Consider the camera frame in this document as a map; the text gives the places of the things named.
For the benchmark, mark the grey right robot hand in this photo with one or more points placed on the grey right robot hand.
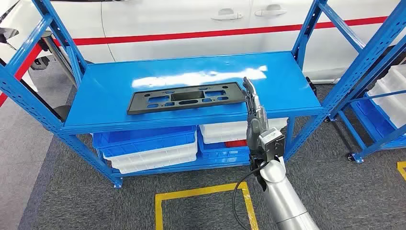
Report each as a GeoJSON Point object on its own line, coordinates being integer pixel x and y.
{"type": "Point", "coordinates": [256, 127]}

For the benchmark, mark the black plastic frame part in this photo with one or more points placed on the black plastic frame part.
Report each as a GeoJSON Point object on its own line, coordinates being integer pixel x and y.
{"type": "Point", "coordinates": [236, 93]}

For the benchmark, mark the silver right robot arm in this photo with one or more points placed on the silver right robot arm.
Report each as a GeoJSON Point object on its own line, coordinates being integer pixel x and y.
{"type": "Point", "coordinates": [282, 196]}

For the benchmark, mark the blue metal shelf rack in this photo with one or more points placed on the blue metal shelf rack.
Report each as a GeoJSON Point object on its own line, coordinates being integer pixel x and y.
{"type": "Point", "coordinates": [190, 70]}
{"type": "Point", "coordinates": [380, 143]}

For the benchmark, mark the red item in bin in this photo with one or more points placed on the red item in bin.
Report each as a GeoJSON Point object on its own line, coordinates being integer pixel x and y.
{"type": "Point", "coordinates": [236, 143]}

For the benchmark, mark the white plastic bin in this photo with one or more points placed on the white plastic bin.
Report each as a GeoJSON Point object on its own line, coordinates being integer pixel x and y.
{"type": "Point", "coordinates": [222, 131]}
{"type": "Point", "coordinates": [152, 155]}
{"type": "Point", "coordinates": [152, 166]}
{"type": "Point", "coordinates": [391, 95]}

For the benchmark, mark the blue plastic bin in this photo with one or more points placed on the blue plastic bin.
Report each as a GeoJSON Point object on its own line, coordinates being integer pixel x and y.
{"type": "Point", "coordinates": [142, 136]}
{"type": "Point", "coordinates": [222, 154]}

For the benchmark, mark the white car with red stripe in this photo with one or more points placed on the white car with red stripe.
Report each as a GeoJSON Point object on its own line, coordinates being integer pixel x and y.
{"type": "Point", "coordinates": [190, 19]}

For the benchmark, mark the black stanchion with round base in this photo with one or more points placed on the black stanchion with round base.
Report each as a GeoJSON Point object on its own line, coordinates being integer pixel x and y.
{"type": "Point", "coordinates": [62, 112]}

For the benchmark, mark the red barrier belt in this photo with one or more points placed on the red barrier belt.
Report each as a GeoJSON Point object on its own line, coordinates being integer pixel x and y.
{"type": "Point", "coordinates": [30, 60]}

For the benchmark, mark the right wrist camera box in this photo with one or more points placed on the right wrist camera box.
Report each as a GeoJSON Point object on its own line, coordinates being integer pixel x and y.
{"type": "Point", "coordinates": [271, 143]}

